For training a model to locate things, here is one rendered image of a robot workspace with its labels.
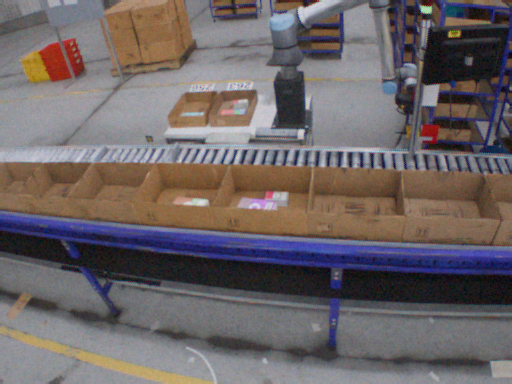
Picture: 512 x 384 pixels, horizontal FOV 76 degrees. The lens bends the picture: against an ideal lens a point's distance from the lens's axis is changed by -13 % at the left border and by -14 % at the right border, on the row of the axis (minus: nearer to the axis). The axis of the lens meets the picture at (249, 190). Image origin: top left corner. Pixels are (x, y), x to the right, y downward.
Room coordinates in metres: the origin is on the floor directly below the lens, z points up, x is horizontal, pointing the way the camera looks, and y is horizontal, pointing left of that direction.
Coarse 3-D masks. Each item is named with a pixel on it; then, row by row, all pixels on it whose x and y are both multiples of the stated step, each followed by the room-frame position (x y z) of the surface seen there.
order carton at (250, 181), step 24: (240, 168) 1.44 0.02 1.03; (264, 168) 1.40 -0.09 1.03; (288, 168) 1.36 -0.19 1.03; (240, 192) 1.43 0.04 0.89; (264, 192) 1.40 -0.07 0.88; (288, 192) 1.36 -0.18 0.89; (216, 216) 1.18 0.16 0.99; (240, 216) 1.14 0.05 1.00; (264, 216) 1.11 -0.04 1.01; (288, 216) 1.08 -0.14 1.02
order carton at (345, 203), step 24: (312, 168) 1.31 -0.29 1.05; (336, 168) 1.29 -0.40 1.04; (360, 168) 1.26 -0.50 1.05; (312, 192) 1.26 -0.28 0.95; (336, 192) 1.29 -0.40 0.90; (360, 192) 1.25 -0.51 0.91; (384, 192) 1.22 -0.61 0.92; (312, 216) 1.05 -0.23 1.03; (336, 216) 1.01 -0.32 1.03; (360, 216) 0.98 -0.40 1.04; (384, 216) 0.95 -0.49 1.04; (360, 240) 0.98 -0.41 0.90; (384, 240) 0.95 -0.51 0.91
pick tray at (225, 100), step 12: (228, 96) 2.70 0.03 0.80; (240, 96) 2.67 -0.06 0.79; (252, 96) 2.64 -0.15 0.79; (216, 108) 2.53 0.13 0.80; (228, 108) 2.57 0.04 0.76; (240, 108) 2.53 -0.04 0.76; (252, 108) 2.42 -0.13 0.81; (216, 120) 2.33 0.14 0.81; (228, 120) 2.31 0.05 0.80; (240, 120) 2.28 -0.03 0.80
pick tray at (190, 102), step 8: (184, 96) 2.79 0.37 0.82; (192, 96) 2.79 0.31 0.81; (200, 96) 2.77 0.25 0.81; (208, 96) 2.75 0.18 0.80; (216, 96) 2.68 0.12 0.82; (176, 104) 2.64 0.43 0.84; (184, 104) 2.76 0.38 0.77; (192, 104) 2.75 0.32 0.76; (200, 104) 2.72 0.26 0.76; (208, 104) 2.70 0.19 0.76; (176, 112) 2.60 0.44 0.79; (184, 112) 2.64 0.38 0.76; (192, 112) 2.61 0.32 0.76; (200, 112) 2.59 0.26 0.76; (208, 112) 2.46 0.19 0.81; (176, 120) 2.43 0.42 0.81; (184, 120) 2.41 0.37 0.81; (192, 120) 2.39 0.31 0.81; (200, 120) 2.37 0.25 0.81; (208, 120) 2.43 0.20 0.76
